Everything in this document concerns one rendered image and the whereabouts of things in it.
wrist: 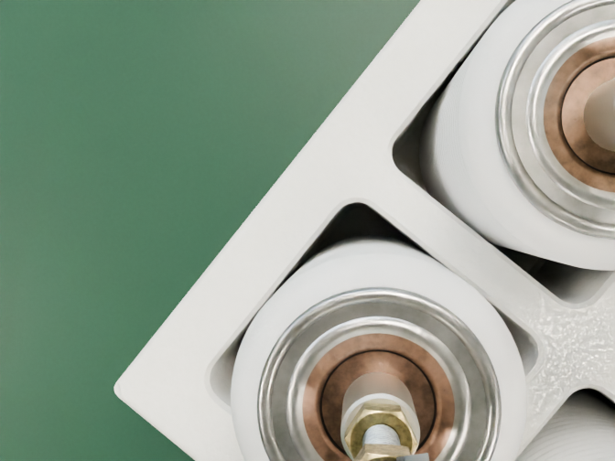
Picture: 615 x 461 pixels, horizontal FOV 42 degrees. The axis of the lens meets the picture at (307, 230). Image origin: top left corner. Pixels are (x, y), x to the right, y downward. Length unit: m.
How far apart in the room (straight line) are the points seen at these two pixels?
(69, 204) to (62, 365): 0.10
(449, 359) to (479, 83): 0.09
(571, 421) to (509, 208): 0.14
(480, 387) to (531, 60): 0.10
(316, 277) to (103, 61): 0.31
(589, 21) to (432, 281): 0.09
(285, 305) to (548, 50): 0.11
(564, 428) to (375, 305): 0.14
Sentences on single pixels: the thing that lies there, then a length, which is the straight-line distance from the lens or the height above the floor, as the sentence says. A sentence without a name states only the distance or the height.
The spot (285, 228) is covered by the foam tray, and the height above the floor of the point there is 0.18.
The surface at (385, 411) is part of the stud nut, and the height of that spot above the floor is 0.29.
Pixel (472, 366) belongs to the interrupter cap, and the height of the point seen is 0.25.
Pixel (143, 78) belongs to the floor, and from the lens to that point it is 0.53.
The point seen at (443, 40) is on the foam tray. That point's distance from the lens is 0.33.
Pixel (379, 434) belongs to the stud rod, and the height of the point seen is 0.30.
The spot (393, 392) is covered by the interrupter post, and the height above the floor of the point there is 0.28.
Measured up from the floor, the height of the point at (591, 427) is 0.17.
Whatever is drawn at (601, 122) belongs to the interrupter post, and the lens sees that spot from 0.25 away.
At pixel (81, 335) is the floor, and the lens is 0.54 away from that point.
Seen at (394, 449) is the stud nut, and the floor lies 0.32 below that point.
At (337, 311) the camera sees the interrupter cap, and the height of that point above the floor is 0.25.
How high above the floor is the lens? 0.50
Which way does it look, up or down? 86 degrees down
